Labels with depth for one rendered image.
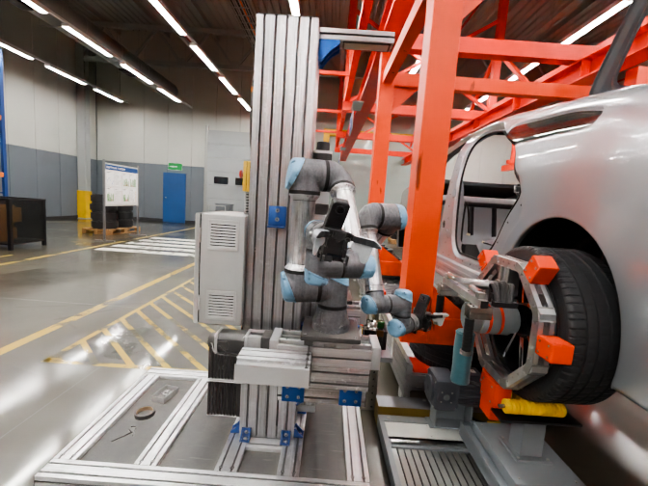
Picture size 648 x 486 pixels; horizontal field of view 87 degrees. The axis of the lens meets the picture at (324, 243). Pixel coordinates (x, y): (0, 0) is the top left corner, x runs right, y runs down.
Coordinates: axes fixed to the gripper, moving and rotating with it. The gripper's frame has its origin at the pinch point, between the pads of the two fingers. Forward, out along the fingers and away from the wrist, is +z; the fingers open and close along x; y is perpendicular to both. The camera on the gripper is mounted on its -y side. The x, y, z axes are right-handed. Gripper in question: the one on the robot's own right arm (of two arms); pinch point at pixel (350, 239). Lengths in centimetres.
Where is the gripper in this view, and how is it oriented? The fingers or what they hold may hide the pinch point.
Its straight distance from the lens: 74.2
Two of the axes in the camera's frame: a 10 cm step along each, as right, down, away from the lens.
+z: 2.3, 1.4, -9.6
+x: -9.5, -1.7, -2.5
